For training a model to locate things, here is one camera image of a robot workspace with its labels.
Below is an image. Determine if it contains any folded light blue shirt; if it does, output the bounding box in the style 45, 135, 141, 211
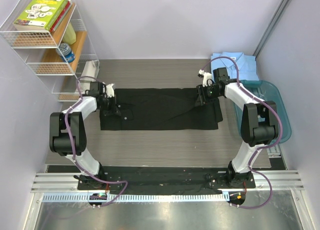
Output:
210, 52, 259, 81

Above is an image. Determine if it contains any green cover book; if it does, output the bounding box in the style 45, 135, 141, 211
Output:
13, 0, 68, 31

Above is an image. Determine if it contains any yellow green bottle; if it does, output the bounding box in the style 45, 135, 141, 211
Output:
62, 22, 77, 45

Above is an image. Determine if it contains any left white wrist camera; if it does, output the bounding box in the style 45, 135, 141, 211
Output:
105, 83, 116, 98

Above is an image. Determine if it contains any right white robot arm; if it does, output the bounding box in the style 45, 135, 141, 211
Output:
195, 68, 279, 188

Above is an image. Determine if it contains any red cover book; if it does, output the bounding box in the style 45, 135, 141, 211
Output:
49, 0, 72, 32

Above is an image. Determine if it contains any black long sleeve shirt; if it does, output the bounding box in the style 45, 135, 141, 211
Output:
99, 88, 223, 131

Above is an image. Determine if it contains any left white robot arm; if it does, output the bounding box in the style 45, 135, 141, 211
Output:
49, 80, 120, 190

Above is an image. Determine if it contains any white wire shelf rack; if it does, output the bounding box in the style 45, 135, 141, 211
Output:
0, 0, 100, 102

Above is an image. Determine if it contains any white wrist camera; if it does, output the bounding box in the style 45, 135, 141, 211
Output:
198, 69, 214, 87
105, 83, 116, 98

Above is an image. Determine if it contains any grey aluminium wall post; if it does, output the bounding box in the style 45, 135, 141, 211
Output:
253, 0, 292, 58

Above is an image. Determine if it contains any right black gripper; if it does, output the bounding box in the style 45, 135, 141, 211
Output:
195, 83, 222, 107

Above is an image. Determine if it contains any blue lidded jar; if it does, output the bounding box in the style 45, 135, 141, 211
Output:
55, 43, 75, 63

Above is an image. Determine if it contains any aluminium frame rail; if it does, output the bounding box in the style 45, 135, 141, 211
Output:
31, 170, 304, 193

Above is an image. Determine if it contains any white slotted cable duct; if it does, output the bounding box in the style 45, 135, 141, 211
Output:
42, 192, 230, 203

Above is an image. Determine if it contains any teal plastic tray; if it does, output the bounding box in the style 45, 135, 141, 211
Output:
235, 80, 292, 146

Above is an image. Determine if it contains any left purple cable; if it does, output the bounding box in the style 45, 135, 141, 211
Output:
64, 76, 129, 206

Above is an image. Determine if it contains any white paper booklet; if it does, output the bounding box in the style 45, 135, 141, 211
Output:
80, 60, 100, 82

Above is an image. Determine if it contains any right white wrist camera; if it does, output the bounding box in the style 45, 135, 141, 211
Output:
198, 69, 214, 87

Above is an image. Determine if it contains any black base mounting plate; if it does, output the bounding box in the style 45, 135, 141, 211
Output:
74, 167, 256, 196

